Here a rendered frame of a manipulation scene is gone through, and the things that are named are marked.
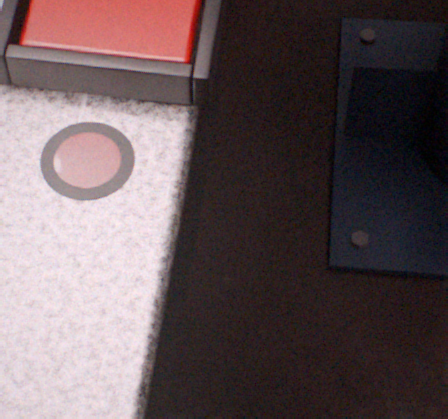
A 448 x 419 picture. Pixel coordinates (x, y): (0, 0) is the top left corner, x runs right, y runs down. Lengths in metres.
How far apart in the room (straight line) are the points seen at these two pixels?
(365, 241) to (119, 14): 1.02
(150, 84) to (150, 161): 0.03
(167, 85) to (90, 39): 0.03
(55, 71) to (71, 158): 0.03
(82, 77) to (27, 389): 0.11
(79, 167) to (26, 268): 0.04
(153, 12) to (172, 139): 0.05
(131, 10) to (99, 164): 0.06
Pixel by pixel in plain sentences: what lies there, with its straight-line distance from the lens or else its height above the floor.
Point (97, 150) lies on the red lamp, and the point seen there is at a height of 0.92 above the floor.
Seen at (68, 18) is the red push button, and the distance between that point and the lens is 0.43.
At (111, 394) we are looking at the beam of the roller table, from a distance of 0.37.
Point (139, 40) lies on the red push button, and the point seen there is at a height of 0.93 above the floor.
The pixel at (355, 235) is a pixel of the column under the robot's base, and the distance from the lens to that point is 1.43.
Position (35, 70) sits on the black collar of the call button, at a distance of 0.42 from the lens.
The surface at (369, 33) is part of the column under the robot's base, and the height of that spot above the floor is 0.02.
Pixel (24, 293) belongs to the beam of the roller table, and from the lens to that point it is 0.39.
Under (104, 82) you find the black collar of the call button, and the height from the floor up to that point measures 0.92.
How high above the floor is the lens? 1.25
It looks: 58 degrees down
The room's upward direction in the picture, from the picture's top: straight up
